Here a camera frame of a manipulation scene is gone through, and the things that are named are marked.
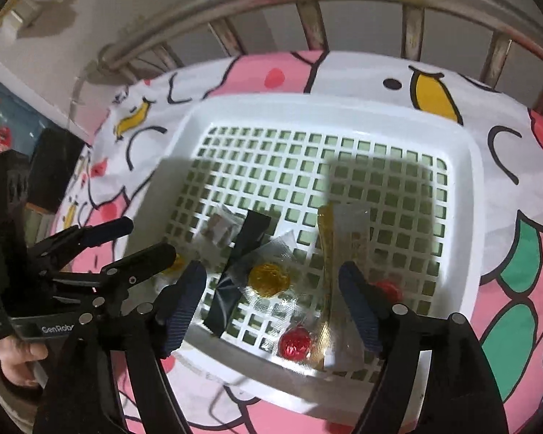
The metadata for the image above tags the blue water bottle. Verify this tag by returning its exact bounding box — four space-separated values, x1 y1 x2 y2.
0 77 50 159

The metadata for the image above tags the person's left forearm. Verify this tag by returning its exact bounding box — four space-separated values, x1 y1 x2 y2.
0 380 41 434

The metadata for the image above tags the pink printed blanket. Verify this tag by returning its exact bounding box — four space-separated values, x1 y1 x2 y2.
50 50 543 434

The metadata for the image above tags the white perforated plastic tray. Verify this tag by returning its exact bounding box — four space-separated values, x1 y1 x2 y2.
140 95 485 419

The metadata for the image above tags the red foil chocolate ball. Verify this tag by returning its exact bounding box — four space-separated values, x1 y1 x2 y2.
271 316 327 367
373 280 403 305

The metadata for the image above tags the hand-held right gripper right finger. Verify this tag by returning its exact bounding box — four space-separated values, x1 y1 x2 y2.
338 260 510 434

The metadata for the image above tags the small wall shelf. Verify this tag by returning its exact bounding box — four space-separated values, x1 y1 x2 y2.
0 0 41 37

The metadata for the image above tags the black snack packet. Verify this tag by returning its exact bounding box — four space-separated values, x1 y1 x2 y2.
203 210 272 340

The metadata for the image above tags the black water dispenser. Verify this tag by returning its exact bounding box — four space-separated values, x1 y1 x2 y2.
27 127 86 213

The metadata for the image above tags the gold stick packet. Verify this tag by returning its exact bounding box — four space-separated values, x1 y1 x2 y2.
317 203 341 369

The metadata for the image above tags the person's left hand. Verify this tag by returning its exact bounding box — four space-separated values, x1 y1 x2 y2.
0 337 48 387

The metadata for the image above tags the white stick packet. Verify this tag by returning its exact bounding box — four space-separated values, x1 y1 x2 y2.
330 205 376 369

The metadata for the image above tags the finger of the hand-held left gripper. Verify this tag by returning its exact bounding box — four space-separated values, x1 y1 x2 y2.
27 216 134 265
50 243 177 310

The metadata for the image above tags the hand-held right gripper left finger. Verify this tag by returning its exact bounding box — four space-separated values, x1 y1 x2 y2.
34 260 209 434

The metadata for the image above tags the clear nougat packet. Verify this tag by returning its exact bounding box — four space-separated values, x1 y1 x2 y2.
199 205 245 247

